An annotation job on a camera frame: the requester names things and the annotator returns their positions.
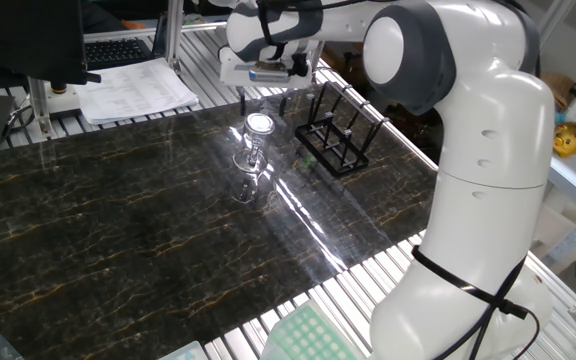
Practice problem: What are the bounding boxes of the black wire cup rack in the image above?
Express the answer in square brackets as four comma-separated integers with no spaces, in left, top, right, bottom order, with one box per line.
[295,79,390,179]

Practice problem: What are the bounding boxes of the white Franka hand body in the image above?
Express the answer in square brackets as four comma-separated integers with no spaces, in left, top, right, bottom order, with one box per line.
[217,44,315,91]

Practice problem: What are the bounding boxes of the brown woven basket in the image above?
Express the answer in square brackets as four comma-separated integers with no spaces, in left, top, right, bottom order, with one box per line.
[540,73,576,112]

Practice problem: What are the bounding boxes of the clear glass jar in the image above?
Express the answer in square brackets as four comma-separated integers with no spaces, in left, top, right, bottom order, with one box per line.
[231,112,277,175]

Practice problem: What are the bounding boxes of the white foam block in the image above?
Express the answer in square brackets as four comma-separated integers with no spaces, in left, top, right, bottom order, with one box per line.
[530,202,576,261]

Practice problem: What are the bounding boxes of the white paper stack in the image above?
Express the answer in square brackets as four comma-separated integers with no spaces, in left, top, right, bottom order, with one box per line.
[72,57,200,126]

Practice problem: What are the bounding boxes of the green pipette tip box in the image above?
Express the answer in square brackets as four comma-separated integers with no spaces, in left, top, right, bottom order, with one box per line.
[260,298,365,360]

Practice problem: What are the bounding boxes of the golden piggy bank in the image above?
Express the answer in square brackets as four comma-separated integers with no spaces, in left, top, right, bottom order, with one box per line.
[552,121,576,159]

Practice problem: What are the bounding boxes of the black keyboard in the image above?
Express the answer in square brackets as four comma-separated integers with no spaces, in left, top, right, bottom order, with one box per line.
[83,37,155,71]

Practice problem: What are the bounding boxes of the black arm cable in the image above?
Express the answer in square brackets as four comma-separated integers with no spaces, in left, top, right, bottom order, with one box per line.
[256,0,542,360]

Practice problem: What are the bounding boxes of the aluminium profile bar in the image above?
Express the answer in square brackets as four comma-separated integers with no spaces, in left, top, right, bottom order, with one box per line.
[26,77,55,142]
[162,0,186,75]

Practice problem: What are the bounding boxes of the black monitor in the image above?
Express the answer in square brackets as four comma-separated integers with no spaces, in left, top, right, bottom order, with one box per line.
[0,0,103,96]

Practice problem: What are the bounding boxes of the blue pipette tip box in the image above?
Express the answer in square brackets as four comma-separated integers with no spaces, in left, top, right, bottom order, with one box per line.
[157,340,210,360]

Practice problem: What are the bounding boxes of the black marble pattern mat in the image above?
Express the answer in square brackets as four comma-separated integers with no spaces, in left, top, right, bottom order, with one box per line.
[0,92,442,360]

